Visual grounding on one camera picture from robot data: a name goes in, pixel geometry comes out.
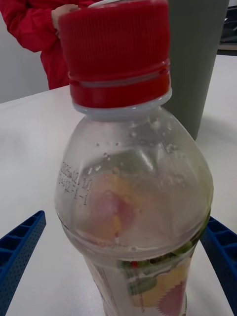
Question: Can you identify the grey plastic bin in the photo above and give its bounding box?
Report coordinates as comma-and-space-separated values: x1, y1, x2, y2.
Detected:
160, 0, 229, 142

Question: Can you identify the person's hand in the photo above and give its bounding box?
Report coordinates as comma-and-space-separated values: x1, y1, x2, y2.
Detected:
51, 3, 82, 39

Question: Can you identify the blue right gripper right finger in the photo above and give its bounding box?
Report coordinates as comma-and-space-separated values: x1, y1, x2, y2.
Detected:
200, 216, 237, 316

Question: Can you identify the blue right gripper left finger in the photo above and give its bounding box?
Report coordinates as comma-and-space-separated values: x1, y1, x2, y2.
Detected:
0, 210, 47, 316

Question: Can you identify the person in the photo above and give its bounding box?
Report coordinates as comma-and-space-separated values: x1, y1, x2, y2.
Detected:
0, 0, 99, 90

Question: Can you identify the clear plastic bottle red cap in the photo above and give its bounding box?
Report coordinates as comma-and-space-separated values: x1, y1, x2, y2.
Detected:
54, 0, 214, 316

